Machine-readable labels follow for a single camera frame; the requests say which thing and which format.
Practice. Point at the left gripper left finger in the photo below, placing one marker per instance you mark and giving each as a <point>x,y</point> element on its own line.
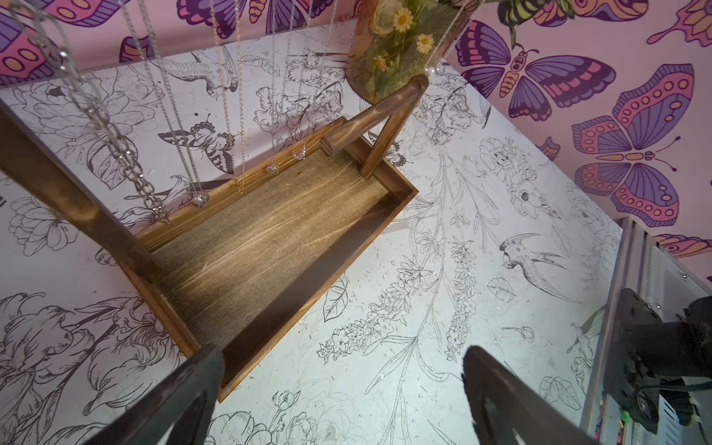
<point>178,410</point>

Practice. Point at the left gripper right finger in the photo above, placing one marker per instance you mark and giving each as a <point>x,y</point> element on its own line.
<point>505,410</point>

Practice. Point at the wooden jewelry display stand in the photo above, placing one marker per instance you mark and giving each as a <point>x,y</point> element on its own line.
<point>241,271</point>

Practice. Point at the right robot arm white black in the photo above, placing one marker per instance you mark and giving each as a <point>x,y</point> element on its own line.
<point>648,357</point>

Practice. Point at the glass vase with plants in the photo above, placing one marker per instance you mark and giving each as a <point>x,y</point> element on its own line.
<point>396,40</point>

